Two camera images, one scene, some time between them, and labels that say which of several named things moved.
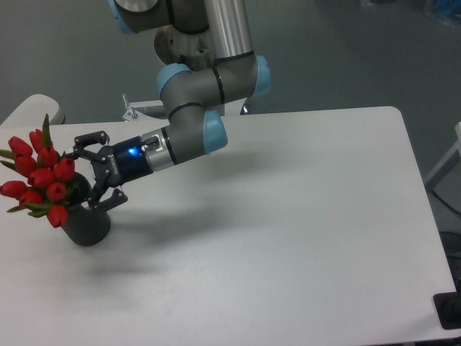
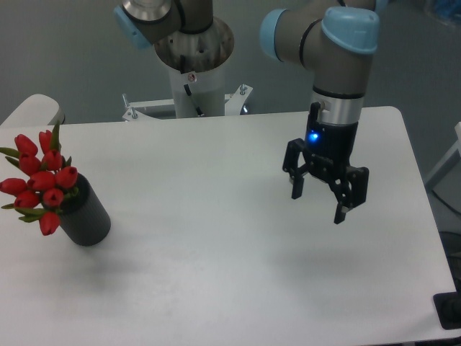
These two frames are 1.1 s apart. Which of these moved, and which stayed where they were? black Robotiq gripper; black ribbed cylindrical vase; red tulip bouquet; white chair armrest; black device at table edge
Moved: black Robotiq gripper; red tulip bouquet
Stayed: black ribbed cylindrical vase; black device at table edge; white chair armrest
